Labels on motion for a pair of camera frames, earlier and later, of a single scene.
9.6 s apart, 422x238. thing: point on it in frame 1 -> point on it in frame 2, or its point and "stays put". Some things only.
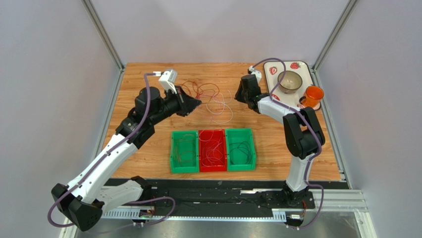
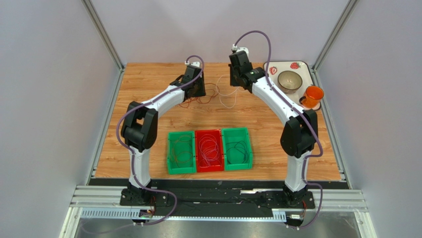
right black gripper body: (247, 89) -> (235, 79)
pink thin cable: (209, 128) -> (209, 151)
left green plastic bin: (184, 151) stays put
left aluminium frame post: (104, 32) stays put
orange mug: (312, 96) stays put
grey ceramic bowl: (291, 82) stays put
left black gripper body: (174, 102) -> (199, 90)
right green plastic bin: (240, 149) stays put
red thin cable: (197, 88) stays put
